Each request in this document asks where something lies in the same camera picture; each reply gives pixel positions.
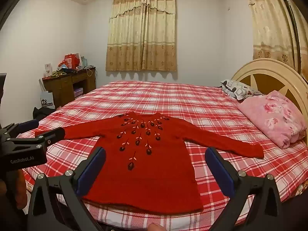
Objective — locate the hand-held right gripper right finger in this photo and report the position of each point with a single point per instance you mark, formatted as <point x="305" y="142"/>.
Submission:
<point x="221" y="173"/>

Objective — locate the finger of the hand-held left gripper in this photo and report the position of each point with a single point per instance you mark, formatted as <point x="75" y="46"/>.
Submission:
<point x="54" y="134"/>
<point x="28" y="124"/>

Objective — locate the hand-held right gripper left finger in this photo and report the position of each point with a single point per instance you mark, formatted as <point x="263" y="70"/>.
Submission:
<point x="92" y="170"/>

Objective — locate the red embroidered sweater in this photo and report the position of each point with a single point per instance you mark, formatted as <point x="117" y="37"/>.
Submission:
<point x="156" y="173"/>

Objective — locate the black bag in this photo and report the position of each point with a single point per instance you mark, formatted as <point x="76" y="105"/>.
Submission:
<point x="43" y="114"/>

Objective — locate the white paper bag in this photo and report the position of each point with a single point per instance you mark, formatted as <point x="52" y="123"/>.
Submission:
<point x="47" y="99"/>

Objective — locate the purple box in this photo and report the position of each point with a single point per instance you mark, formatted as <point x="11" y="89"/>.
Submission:
<point x="79" y="92"/>

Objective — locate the brown wooden desk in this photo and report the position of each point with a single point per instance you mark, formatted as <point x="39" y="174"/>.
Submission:
<point x="65" y="86"/>

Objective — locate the white greeting card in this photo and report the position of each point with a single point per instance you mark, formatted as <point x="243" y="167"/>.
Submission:
<point x="48" y="69"/>

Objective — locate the red gift box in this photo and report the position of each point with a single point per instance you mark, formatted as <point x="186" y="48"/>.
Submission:
<point x="72" y="61"/>

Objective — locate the pale blue box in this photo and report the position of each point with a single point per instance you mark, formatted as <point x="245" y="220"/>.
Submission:
<point x="84" y="62"/>

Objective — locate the red plaid bed sheet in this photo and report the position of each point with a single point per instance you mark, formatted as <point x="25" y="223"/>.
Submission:
<point x="180" y="101"/>

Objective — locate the grey patterned pillow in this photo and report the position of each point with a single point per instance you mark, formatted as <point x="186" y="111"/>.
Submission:
<point x="237" y="89"/>

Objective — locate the cream wooden headboard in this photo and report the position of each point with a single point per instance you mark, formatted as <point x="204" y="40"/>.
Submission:
<point x="264" y="65"/>

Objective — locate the beige floral window curtain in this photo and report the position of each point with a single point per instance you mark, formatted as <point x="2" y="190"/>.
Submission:
<point x="142" y="41"/>
<point x="267" y="28"/>

